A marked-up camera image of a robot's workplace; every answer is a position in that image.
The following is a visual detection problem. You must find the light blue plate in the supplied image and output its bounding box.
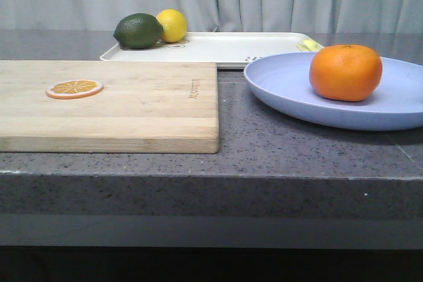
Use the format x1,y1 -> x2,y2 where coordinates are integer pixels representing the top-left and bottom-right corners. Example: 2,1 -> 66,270
244,52 -> 422,131

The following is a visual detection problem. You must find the orange mandarin fruit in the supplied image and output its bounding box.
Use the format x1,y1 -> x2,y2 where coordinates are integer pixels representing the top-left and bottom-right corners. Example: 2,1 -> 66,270
309,44 -> 383,102

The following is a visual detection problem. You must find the white rectangular tray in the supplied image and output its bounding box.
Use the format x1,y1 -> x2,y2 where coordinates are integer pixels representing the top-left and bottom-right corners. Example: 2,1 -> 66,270
100,32 -> 312,69

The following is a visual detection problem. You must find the wooden cutting board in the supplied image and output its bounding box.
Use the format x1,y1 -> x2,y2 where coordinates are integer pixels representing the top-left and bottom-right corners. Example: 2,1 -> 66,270
1,60 -> 219,153

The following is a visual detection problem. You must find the yellow lemon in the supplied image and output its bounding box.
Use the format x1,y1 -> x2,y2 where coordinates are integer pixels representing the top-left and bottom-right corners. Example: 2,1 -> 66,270
156,9 -> 187,43

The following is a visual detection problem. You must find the dark green lime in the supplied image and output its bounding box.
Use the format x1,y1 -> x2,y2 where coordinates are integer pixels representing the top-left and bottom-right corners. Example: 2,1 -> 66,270
113,13 -> 163,50

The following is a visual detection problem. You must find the yellow-green banana peel piece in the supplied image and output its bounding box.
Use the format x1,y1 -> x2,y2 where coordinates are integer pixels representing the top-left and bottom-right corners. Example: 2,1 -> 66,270
295,38 -> 323,52

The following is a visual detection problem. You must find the orange slice toy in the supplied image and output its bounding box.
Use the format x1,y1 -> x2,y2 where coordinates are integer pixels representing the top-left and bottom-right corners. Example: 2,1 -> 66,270
45,79 -> 104,100

